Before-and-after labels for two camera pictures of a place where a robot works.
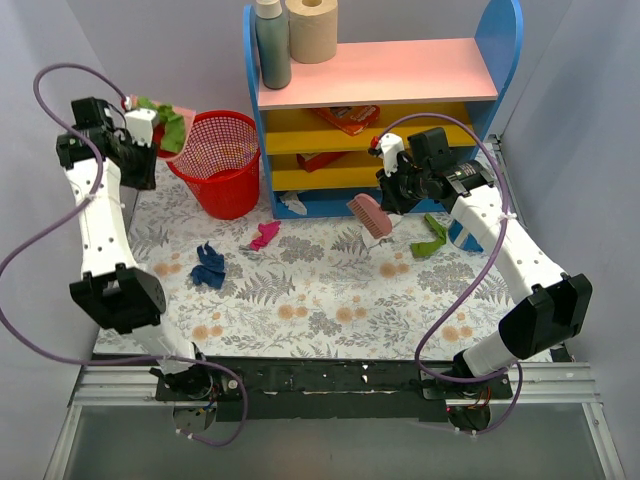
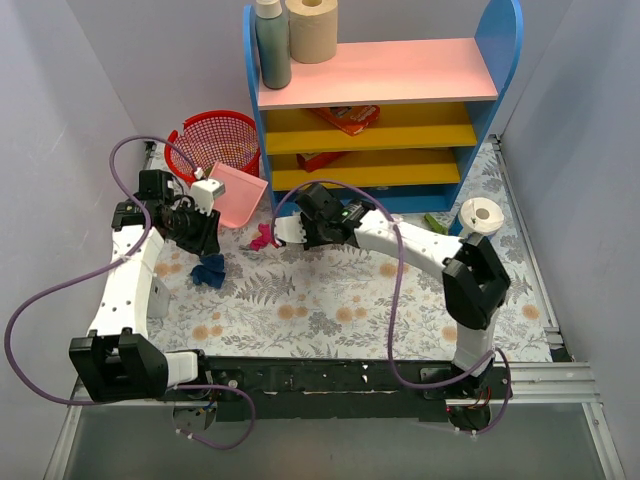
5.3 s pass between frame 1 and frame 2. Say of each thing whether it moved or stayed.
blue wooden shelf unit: stayed
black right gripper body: moved
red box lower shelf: stayed
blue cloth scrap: stayed
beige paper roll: stayed
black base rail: stayed
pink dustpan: moved
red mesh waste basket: stayed
